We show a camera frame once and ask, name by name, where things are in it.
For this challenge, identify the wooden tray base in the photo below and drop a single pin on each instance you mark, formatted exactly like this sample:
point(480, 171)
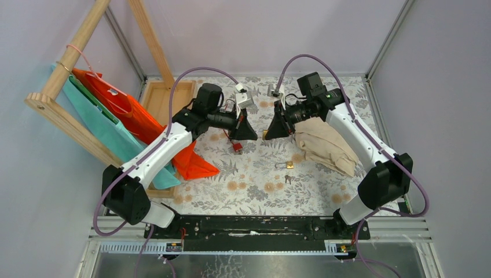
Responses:
point(155, 99)

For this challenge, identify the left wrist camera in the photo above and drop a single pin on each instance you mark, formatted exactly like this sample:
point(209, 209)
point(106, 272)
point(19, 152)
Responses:
point(243, 98)

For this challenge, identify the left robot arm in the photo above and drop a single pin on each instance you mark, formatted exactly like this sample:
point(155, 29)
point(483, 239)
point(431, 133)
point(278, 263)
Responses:
point(124, 188)

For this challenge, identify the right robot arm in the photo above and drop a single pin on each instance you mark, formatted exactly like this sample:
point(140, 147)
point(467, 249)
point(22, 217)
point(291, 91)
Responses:
point(387, 172)

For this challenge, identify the orange cloth bag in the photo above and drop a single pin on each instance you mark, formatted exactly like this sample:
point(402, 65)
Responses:
point(142, 125)

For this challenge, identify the red cable lock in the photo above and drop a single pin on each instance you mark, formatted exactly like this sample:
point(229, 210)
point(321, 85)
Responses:
point(237, 147)

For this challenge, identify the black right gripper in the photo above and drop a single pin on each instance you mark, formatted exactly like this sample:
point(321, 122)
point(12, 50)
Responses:
point(280, 126)

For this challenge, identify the long shackle brass padlock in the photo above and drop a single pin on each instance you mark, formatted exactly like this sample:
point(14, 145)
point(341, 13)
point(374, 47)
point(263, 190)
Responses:
point(284, 165)

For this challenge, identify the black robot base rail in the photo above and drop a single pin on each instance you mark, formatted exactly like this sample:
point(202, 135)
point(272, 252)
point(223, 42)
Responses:
point(252, 233)

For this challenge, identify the teal cloth bag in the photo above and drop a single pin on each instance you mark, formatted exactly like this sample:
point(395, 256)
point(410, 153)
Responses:
point(114, 136)

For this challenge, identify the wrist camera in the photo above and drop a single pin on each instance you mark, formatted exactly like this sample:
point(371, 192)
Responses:
point(279, 93)
point(243, 98)

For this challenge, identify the beige folded cloth bag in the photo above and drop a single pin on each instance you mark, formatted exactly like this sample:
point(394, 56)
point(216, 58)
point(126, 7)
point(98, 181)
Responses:
point(324, 145)

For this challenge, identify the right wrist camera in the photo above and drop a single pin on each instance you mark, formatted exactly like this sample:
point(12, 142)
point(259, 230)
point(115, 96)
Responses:
point(279, 93)

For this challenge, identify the green bag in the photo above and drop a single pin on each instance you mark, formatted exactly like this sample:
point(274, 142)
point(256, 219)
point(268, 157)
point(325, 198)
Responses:
point(93, 100)

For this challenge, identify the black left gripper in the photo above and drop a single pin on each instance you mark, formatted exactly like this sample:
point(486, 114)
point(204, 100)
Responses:
point(241, 129)

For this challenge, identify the keys of long padlock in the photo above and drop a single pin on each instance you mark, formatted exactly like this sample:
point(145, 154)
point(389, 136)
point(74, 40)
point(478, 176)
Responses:
point(288, 179)

